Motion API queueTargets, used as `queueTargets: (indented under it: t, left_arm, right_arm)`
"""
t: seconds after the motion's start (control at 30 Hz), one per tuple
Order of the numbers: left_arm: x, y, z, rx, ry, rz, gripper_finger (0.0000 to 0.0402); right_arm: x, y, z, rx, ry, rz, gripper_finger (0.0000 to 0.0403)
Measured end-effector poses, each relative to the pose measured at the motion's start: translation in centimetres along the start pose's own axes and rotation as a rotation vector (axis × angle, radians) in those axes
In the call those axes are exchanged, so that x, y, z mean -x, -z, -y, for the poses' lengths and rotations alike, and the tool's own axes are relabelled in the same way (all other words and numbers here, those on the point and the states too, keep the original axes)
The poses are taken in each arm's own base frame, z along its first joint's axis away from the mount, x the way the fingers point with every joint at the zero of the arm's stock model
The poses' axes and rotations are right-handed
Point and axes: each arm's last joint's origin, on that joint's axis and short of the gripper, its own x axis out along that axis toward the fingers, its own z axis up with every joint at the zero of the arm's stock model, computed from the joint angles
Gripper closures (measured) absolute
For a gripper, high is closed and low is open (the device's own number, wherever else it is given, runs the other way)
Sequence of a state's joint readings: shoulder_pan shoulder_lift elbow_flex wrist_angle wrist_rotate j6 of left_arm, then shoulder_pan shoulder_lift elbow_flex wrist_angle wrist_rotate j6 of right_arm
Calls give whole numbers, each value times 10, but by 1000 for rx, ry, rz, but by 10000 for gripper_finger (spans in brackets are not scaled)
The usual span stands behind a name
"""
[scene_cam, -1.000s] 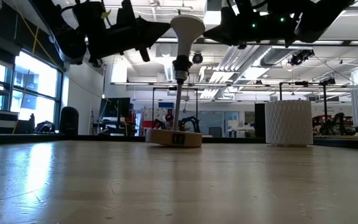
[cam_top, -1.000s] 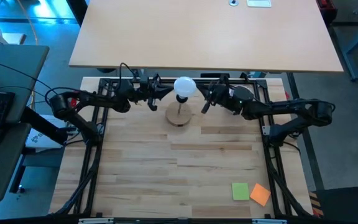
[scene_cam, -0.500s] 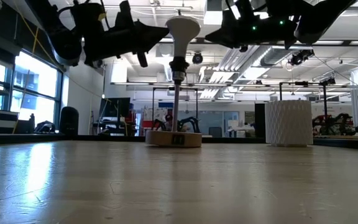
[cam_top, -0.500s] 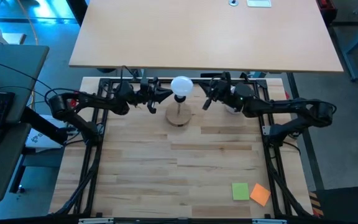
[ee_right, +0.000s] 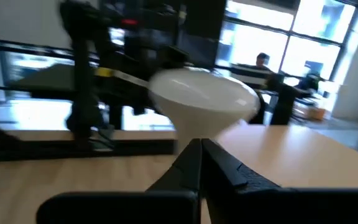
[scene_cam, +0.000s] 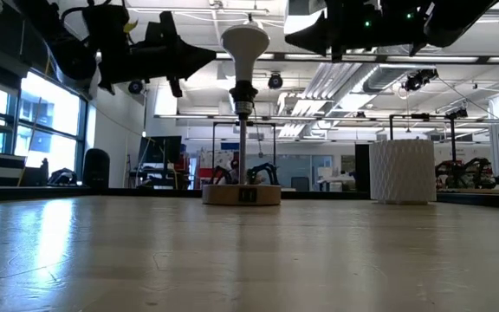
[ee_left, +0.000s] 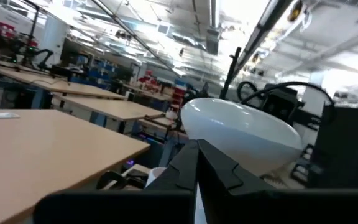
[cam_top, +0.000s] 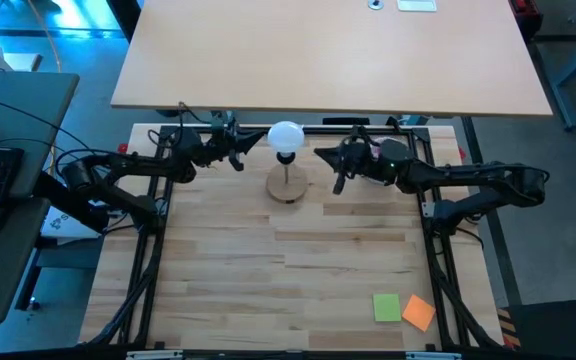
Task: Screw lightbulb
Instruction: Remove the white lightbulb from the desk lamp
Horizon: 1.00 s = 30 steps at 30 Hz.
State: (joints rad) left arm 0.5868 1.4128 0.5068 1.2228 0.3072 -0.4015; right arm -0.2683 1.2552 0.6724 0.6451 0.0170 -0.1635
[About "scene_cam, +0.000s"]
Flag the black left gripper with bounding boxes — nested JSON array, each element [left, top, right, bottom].
[[82, 3, 217, 99]]

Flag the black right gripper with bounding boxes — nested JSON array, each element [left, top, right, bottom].
[[284, 0, 428, 62]]

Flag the white light bulb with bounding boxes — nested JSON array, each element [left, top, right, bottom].
[[220, 23, 271, 84]]

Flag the lamp stand with wooden base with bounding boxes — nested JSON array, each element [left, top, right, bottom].
[[201, 80, 282, 206]]

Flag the long ceiling light strip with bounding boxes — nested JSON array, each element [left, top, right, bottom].
[[214, 51, 499, 64]]

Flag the black monitor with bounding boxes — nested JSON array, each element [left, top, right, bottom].
[[139, 135, 183, 165]]

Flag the black ceiling-mounted device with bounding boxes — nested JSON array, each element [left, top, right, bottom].
[[403, 68, 440, 93]]

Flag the black cabinet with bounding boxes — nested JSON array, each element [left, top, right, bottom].
[[354, 143, 371, 192]]

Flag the black chair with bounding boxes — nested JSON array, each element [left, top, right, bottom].
[[82, 147, 111, 190]]

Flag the dark bag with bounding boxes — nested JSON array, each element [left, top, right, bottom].
[[49, 166, 78, 186]]

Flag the black pole stand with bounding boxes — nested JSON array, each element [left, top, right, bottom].
[[388, 107, 470, 187]]

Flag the red black background robot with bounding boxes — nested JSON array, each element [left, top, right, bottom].
[[435, 156, 498, 190]]

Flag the black table edge rail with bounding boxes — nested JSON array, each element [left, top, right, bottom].
[[0, 185, 499, 210]]

